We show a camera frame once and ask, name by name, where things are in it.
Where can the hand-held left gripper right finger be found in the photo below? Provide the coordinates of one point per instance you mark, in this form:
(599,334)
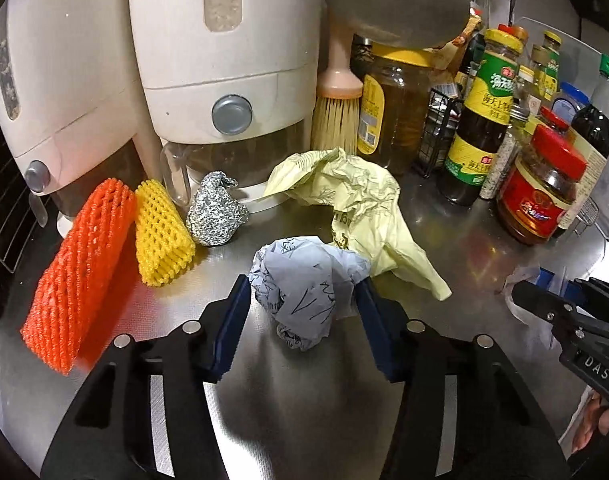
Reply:
(379,330)

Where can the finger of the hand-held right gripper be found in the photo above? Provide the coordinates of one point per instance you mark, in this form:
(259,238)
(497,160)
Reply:
(599,295)
(544,302)

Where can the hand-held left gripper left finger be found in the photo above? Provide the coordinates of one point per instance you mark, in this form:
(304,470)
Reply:
(229,330)

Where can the white plastic bag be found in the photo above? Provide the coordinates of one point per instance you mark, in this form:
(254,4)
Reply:
(529,327)

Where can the printed paper ball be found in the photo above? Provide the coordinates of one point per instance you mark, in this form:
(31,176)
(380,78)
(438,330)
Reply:
(304,285)

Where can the person's right hand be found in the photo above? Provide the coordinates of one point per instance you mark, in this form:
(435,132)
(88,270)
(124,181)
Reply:
(596,422)

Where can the sauce jar red lid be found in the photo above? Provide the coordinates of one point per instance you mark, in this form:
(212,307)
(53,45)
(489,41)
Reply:
(544,195)

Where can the yellow foam fruit net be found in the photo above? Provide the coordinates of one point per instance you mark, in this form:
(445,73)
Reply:
(162,230)

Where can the crumpled aluminium foil ball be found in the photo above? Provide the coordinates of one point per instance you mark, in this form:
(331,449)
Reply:
(217,210)

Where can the crumpled yellow paper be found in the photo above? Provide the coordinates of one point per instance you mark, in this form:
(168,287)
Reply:
(364,195)

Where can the glass shaker metal lid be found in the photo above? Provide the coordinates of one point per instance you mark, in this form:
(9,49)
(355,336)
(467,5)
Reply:
(504,155)

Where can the orange foam fruit net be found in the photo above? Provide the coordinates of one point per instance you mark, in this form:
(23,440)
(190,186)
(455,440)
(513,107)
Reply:
(79,270)

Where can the dark bottle green cap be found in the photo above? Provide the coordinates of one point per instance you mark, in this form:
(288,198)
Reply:
(591,130)

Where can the dark sauce bottle green label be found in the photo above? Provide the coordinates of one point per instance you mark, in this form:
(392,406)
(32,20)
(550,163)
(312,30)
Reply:
(484,125)

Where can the jar with blue lid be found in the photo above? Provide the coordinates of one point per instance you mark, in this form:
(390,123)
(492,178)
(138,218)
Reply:
(569,105)

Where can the amber jar yellow lid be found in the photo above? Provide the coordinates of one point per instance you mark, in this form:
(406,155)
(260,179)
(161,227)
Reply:
(399,115)

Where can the small bottle yellow cap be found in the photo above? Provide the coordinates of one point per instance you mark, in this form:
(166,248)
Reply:
(553,60)

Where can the group of condiment bottles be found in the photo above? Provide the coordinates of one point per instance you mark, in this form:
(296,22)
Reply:
(584,45)

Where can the red yellow snack pouch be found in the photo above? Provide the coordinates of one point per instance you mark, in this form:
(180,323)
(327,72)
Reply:
(472,27)

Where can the white grain dispenser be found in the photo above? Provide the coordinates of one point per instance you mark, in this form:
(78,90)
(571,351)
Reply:
(209,35)
(69,60)

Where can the metal ladle bowl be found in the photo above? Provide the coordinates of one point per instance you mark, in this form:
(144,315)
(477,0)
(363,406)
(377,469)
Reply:
(394,5)

